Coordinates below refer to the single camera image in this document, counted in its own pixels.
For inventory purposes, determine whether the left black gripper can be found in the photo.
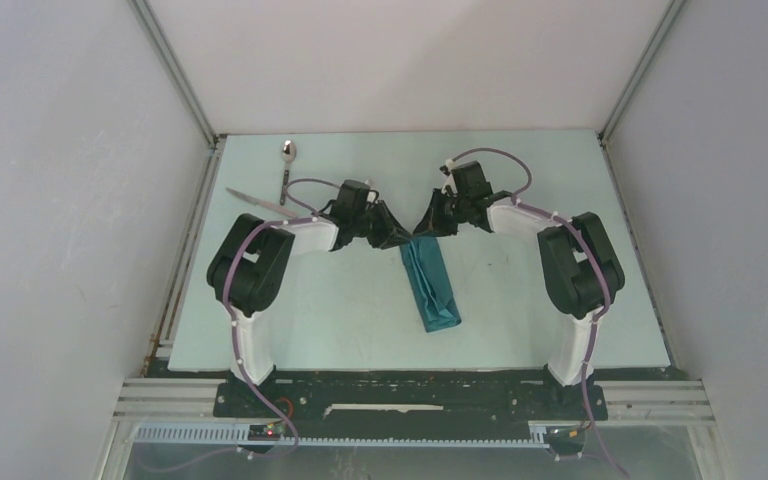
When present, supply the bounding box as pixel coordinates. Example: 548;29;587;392
351;200;413;250

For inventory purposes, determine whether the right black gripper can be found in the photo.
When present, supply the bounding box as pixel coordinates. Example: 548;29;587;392
414;188;470;238

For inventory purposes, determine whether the teal cloth napkin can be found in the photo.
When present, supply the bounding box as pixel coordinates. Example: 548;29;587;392
400;236;462;333

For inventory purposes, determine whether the silver knife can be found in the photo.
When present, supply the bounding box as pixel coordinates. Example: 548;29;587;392
225;188;298;218

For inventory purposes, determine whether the silver spoon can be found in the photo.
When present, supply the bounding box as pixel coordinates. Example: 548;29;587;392
279;140;297;206

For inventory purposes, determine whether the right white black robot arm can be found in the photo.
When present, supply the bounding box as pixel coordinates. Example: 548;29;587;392
413;159;625;418

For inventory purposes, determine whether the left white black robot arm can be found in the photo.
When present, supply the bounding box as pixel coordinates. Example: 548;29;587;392
206;180;411;417

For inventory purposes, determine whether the grey slotted cable duct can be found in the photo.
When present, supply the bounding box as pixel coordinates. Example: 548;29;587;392
132;422;549;449

